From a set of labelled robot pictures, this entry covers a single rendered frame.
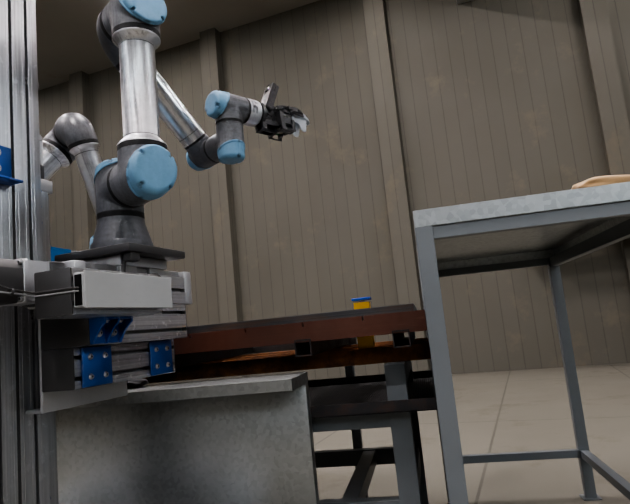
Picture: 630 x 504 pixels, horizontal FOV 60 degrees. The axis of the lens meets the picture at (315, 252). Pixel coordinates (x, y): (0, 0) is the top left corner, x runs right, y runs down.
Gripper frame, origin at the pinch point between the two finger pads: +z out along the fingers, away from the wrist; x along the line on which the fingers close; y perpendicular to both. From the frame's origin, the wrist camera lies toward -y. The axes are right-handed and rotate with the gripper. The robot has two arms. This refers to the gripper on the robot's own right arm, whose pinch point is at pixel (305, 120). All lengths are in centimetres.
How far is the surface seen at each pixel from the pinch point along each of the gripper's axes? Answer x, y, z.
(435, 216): 43, 49, -9
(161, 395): -32, 76, -43
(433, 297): 38, 67, -10
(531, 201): 60, 51, 3
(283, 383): -5, 79, -23
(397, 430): -1, 98, 13
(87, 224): -836, -281, 265
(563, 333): 7, 79, 124
